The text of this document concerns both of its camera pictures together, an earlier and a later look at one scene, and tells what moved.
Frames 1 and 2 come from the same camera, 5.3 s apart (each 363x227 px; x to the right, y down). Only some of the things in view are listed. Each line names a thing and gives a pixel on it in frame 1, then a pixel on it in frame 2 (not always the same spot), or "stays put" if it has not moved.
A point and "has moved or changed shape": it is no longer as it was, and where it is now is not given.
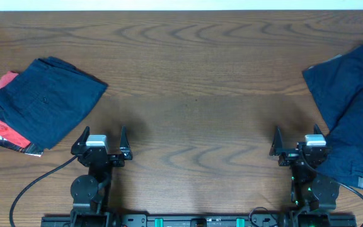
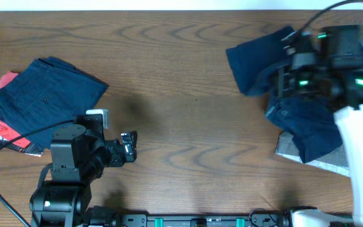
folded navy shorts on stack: x=47 y=99 stays put
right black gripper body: x=289 y=157 → x=305 y=82
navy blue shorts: x=349 y=89 has moved or changed shape
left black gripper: x=125 y=154 → x=116 y=157
